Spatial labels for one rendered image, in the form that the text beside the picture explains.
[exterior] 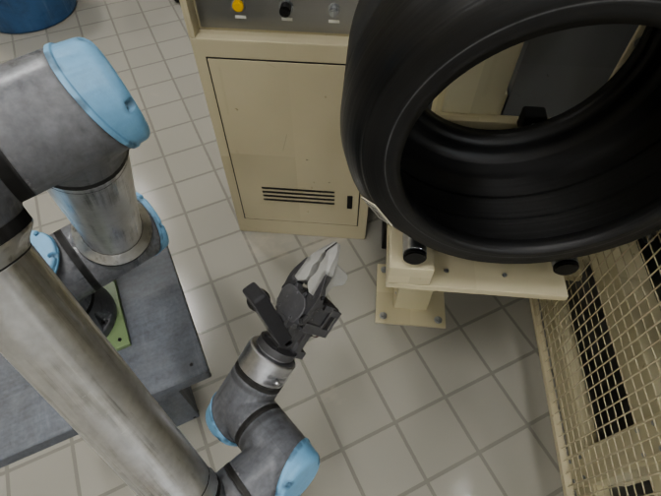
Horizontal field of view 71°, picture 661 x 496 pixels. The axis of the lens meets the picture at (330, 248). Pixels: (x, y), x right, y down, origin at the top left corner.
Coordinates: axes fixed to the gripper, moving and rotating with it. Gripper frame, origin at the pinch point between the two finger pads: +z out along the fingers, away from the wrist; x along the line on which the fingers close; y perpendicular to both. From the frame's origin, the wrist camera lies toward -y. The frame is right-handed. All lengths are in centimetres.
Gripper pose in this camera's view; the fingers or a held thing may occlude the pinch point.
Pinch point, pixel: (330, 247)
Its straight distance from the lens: 75.0
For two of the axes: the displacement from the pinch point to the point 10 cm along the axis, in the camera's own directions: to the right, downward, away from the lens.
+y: 6.6, 3.2, 6.7
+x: 5.2, 4.5, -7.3
